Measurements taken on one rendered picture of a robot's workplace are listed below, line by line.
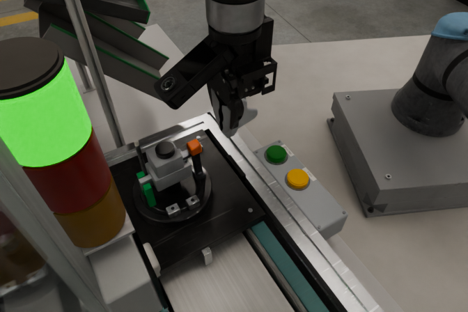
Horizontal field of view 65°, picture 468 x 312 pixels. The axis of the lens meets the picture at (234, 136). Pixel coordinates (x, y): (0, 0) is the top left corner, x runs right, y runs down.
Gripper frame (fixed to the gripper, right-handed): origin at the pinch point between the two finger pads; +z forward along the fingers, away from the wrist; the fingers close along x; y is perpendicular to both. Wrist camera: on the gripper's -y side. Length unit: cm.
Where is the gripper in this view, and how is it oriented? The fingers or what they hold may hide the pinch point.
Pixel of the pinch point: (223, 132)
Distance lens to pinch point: 62.6
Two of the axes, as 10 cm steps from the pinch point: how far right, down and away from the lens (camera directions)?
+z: 0.0, 6.8, 7.3
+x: -5.1, -6.3, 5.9
